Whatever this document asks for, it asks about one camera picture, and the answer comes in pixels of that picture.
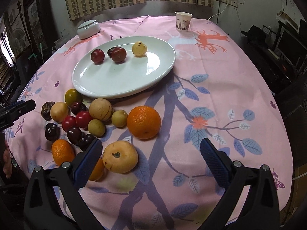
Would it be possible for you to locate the white oval plate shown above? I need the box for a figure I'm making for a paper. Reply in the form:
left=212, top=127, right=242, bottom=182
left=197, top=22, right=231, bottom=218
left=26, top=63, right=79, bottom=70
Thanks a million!
left=71, top=36, right=177, bottom=99

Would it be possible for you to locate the printed paper cup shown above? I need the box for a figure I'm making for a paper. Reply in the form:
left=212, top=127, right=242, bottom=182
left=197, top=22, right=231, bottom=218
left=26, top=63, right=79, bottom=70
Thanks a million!
left=175, top=11, right=193, bottom=32

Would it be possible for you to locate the white wall power strip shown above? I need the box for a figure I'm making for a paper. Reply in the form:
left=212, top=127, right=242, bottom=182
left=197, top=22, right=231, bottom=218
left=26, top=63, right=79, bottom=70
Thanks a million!
left=216, top=0, right=239, bottom=7

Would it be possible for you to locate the dark brown wrinkled fruit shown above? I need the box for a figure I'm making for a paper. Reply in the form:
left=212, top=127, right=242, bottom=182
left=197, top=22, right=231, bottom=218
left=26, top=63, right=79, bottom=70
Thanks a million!
left=41, top=101, right=56, bottom=121

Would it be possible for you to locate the large red cherry tomato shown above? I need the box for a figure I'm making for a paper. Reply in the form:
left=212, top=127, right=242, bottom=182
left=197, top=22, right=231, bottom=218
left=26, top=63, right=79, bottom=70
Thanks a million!
left=75, top=111, right=93, bottom=129

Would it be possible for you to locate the white lidded ceramic jar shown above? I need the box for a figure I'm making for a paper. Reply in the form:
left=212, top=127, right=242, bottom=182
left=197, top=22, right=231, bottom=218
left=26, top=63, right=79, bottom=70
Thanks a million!
left=77, top=20, right=100, bottom=40

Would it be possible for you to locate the black computer monitor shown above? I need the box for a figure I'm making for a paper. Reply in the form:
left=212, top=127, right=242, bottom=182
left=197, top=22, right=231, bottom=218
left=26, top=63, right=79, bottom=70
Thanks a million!
left=275, top=29, right=305, bottom=72

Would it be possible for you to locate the large yellow marked fruit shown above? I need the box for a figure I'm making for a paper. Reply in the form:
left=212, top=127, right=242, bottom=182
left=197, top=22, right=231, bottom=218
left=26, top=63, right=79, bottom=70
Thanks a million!
left=102, top=141, right=139, bottom=174

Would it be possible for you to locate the black hat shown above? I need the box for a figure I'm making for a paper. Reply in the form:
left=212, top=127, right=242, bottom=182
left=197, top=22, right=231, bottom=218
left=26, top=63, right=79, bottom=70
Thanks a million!
left=241, top=25, right=270, bottom=44

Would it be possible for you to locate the electric fan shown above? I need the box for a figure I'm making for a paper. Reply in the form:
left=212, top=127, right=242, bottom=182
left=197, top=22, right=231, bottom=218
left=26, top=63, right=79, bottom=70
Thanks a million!
left=10, top=27, right=27, bottom=51

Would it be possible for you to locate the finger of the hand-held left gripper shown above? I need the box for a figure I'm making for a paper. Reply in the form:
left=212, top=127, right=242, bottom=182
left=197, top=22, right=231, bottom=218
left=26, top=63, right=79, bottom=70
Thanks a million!
left=0, top=100, right=36, bottom=129

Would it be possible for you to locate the red plum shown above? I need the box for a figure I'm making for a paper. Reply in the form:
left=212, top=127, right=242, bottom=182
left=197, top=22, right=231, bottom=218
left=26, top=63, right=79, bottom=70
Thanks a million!
left=90, top=49, right=105, bottom=64
left=111, top=47, right=127, bottom=64

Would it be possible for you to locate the round tan fruit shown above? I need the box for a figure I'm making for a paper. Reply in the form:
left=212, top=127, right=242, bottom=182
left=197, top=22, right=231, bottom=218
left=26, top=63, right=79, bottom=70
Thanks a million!
left=50, top=102, right=69, bottom=122

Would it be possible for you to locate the small yellow green fruit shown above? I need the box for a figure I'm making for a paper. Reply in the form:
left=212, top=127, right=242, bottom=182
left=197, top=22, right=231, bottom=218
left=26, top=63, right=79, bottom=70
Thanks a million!
left=87, top=119, right=106, bottom=137
left=111, top=109, right=128, bottom=127

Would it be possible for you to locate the small red cherry tomato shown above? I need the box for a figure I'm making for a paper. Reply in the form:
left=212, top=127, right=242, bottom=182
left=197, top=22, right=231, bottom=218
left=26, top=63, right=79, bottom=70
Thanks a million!
left=62, top=115, right=77, bottom=132

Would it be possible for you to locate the green yellow tomato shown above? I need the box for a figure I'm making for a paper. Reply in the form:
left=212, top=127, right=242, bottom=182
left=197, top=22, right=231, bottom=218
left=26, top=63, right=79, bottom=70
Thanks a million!
left=64, top=89, right=83, bottom=107

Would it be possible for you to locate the pink floral tablecloth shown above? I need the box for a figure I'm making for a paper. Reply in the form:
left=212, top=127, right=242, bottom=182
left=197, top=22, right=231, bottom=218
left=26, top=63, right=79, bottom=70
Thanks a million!
left=5, top=15, right=293, bottom=230

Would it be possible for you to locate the large orange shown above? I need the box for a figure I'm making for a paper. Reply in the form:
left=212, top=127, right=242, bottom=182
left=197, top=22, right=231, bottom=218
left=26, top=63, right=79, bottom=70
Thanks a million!
left=127, top=106, right=162, bottom=140

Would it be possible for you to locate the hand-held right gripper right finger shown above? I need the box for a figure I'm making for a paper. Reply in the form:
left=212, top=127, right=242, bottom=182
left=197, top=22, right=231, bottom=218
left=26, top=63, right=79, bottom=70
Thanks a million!
left=200, top=138, right=280, bottom=230

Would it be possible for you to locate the dark purple plum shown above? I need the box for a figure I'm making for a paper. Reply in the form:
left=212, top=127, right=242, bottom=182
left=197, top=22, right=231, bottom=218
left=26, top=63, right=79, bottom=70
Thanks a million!
left=70, top=101, right=87, bottom=115
left=107, top=46, right=120, bottom=57
left=66, top=126, right=83, bottom=146
left=45, top=123, right=60, bottom=142
left=79, top=134, right=96, bottom=152

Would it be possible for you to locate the small spotted yellow fruit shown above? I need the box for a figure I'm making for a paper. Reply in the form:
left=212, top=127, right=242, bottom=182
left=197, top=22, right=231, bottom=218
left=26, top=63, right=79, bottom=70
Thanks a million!
left=132, top=41, right=147, bottom=57

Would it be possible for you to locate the framed wall picture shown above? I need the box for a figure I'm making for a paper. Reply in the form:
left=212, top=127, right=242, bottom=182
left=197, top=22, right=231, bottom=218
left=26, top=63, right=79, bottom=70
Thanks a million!
left=26, top=0, right=48, bottom=53

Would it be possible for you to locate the small yellow orange mandarin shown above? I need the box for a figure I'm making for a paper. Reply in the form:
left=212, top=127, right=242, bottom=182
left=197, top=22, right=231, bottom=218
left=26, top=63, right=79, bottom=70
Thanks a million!
left=88, top=157, right=105, bottom=182

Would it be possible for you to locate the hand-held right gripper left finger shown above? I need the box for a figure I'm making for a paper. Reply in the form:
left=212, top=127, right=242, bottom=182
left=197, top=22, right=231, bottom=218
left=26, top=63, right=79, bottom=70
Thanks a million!
left=23, top=138, right=106, bottom=230

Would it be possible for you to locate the white power cable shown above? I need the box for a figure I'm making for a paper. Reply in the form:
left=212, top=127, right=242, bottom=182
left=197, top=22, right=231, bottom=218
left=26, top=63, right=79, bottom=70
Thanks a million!
left=207, top=1, right=228, bottom=21

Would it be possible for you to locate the striped tan pepino melon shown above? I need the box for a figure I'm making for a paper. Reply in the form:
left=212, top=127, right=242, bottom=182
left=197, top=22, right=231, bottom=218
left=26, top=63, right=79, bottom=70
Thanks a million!
left=89, top=98, right=113, bottom=121

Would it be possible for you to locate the person's left hand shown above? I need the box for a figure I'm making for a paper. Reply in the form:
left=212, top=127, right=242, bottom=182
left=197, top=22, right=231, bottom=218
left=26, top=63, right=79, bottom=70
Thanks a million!
left=3, top=140, right=13, bottom=179

